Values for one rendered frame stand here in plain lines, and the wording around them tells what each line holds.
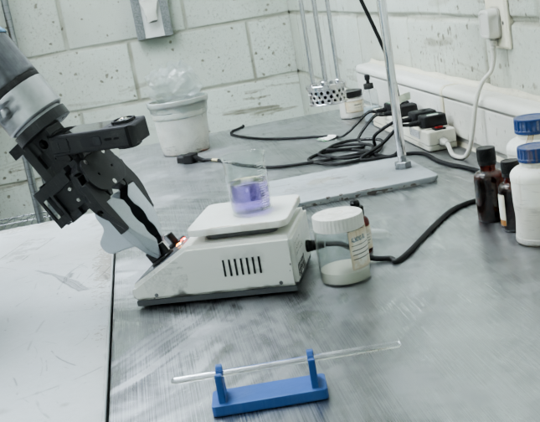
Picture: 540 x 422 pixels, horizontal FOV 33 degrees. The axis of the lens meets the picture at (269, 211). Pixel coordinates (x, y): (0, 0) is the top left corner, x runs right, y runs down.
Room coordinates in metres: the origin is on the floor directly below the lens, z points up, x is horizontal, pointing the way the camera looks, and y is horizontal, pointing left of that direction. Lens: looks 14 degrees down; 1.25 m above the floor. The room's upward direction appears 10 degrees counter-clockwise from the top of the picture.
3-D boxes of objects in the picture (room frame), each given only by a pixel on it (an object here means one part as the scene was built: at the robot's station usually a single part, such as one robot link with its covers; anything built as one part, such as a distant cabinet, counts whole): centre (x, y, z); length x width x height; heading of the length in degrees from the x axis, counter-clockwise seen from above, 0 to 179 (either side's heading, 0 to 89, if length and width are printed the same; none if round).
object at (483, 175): (1.16, -0.29, 0.95); 0.04 x 0.04 x 0.10
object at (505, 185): (1.10, -0.30, 0.94); 0.04 x 0.04 x 0.09
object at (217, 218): (1.07, 0.03, 0.98); 0.12 x 0.12 x 0.01; 78
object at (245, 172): (1.06, 0.02, 1.02); 0.06 x 0.05 x 0.08; 145
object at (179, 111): (2.12, 0.17, 1.01); 0.14 x 0.14 x 0.21
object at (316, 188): (1.50, -0.12, 0.91); 0.30 x 0.20 x 0.01; 96
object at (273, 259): (1.08, 0.05, 0.94); 0.22 x 0.13 x 0.08; 78
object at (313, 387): (0.73, 0.03, 0.92); 0.10 x 0.03 x 0.04; 89
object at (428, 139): (1.84, -0.31, 0.92); 0.40 x 0.06 x 0.04; 6
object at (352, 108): (2.22, -0.24, 0.93); 0.06 x 0.06 x 0.06
